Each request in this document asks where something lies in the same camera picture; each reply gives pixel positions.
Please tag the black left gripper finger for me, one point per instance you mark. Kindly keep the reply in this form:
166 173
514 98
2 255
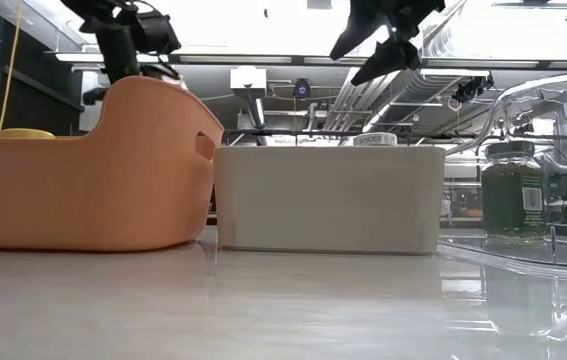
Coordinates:
118 55
160 74

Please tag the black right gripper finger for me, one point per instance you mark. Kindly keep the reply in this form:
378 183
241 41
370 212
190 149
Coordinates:
393 60
365 32

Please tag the white lid spice jar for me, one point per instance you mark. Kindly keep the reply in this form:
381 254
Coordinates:
374 139

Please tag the yellow lid spice jar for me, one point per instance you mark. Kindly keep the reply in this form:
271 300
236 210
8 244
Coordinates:
27 134

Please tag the green lid spice jar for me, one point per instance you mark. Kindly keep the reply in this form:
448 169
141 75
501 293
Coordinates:
508 200

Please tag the long ceiling light fixture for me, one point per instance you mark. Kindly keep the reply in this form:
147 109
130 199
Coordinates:
75 57

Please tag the blue round ceiling device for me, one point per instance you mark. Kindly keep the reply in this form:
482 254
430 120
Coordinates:
302 89

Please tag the white ceiling box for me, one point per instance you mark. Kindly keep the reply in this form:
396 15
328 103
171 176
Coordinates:
248 78

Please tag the black room divider panel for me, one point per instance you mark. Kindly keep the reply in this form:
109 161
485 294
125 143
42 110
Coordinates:
38 110

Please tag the orange plastic bin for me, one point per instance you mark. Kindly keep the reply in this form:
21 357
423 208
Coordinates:
88 190

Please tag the white rectangular plastic bin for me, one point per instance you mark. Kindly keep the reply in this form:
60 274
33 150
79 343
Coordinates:
328 200

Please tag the clear plastic bin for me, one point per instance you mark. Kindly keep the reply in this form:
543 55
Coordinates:
563 252

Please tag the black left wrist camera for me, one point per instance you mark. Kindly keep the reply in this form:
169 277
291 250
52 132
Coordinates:
158 32

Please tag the silver ceiling duct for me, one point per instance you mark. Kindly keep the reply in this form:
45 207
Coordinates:
358 105

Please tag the black ceiling camera cluster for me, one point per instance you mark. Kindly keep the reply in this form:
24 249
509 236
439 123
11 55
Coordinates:
470 89

